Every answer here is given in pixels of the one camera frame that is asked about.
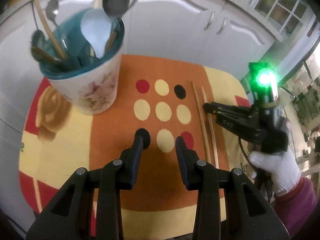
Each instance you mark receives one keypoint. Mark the orange yellow patterned mat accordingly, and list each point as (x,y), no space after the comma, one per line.
(159,95)

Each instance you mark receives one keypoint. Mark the white kitchen cabinets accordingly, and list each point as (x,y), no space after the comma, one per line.
(208,33)

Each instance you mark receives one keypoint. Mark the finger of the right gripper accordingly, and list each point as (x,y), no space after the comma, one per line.
(214,108)
(245,128)

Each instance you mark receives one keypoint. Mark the floral ceramic utensil cup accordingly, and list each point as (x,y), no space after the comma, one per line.
(92,86)

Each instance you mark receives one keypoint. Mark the dark handled fork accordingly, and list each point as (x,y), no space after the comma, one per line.
(42,55)

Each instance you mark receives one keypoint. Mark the large steel spoon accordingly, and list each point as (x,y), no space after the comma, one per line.
(114,9)

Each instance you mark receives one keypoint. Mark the steel fork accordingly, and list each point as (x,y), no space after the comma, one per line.
(37,40)

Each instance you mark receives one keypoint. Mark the right hand white glove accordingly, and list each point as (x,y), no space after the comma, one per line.
(285,173)

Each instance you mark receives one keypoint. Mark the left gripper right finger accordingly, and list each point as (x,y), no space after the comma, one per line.
(187,160)

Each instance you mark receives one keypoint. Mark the white ceramic soup spoon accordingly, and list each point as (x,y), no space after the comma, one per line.
(96,28)

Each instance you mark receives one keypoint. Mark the small steel spoon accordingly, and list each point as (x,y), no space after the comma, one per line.
(52,11)

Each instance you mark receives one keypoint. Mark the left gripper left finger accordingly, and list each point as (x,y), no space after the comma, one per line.
(131,161)

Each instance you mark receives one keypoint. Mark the pink sleeved right forearm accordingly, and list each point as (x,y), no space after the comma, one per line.
(295,207)

